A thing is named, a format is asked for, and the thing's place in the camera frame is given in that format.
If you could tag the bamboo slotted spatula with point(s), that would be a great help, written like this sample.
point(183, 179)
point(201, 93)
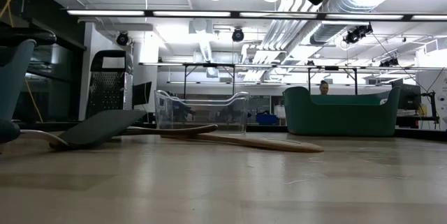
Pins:
point(262, 143)

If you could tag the dark brown wooden spoon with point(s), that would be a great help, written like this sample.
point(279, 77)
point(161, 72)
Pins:
point(181, 130)

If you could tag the black plastic ladle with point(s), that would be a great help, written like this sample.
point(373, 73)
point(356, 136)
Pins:
point(31, 37)

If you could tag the person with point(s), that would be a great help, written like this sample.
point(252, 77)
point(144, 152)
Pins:
point(324, 88)

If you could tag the overhead light bar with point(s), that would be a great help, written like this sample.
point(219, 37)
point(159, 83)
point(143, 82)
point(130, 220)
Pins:
point(192, 13)

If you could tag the green plastic bin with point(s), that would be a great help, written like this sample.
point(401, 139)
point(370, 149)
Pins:
point(338, 119)

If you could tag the blue storage bin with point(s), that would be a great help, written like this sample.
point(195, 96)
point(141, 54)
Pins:
point(267, 119)

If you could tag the black computer monitor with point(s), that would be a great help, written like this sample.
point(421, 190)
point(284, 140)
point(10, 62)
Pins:
point(141, 93)
point(408, 96)

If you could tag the clear plastic bin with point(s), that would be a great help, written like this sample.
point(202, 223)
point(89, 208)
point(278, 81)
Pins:
point(202, 123)

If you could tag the teal plastic bin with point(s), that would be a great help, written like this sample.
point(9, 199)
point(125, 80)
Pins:
point(14, 77)

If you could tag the silver ventilation duct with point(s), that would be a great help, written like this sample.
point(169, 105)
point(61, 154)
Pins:
point(328, 32)

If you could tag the black hanging camera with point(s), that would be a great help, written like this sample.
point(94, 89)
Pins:
point(122, 39)
point(237, 35)
point(356, 35)

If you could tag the black workstation frame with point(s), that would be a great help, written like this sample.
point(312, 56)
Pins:
point(209, 65)

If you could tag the black aluminium frame rail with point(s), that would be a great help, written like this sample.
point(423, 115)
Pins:
point(265, 128)

